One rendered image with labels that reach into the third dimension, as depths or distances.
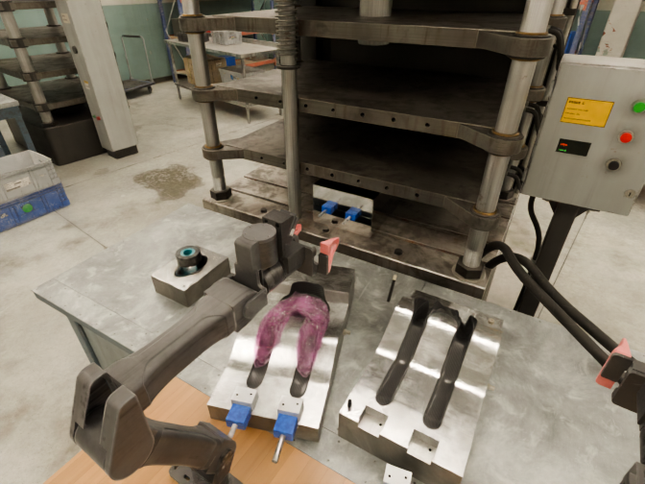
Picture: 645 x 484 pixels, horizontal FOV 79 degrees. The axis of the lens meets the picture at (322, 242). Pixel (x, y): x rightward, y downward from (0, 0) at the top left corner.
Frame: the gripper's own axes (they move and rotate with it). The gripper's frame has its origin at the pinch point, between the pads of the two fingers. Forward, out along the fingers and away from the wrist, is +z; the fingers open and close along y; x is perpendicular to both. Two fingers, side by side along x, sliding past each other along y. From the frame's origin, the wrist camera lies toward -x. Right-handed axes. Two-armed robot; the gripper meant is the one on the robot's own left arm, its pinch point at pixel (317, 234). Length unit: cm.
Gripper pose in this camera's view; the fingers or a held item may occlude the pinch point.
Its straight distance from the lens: 83.7
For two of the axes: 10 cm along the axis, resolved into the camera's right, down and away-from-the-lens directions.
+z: 5.5, -4.6, 7.0
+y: -8.4, -3.1, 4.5
